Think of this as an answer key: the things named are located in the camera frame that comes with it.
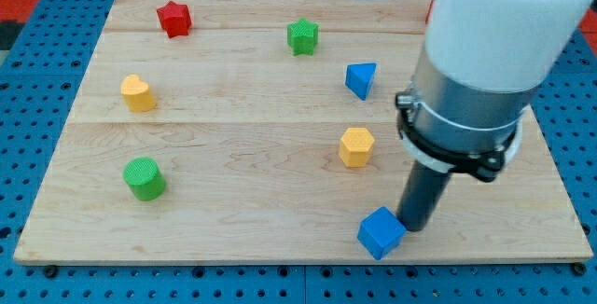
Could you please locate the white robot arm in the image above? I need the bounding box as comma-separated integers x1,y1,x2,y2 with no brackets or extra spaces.
396,0,592,182

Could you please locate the yellow heart block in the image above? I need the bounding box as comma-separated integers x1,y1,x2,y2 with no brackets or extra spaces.
120,74,157,113

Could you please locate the green star block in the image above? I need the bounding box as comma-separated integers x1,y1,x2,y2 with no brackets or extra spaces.
286,18,319,56

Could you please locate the blue triangle block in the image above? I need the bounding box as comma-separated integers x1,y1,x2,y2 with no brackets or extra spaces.
345,62,377,101

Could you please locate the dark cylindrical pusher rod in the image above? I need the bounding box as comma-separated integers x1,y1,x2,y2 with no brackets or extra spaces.
396,161,451,232

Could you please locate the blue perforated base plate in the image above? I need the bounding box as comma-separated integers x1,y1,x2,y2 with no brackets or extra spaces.
1,0,596,303

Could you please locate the yellow hexagon block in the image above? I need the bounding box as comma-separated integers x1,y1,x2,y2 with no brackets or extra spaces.
339,127,375,168

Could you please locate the wooden board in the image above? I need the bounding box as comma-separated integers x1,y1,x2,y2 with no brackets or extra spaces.
13,0,594,267

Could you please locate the blue cube block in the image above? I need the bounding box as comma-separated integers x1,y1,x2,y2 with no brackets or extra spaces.
357,206,407,260

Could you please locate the red star block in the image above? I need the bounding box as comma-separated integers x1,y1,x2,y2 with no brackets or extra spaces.
156,1,192,38

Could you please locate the green cylinder block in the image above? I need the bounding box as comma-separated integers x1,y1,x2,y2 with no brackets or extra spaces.
122,157,166,201

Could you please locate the red block behind arm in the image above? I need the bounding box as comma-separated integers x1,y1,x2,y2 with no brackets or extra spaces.
424,0,435,25

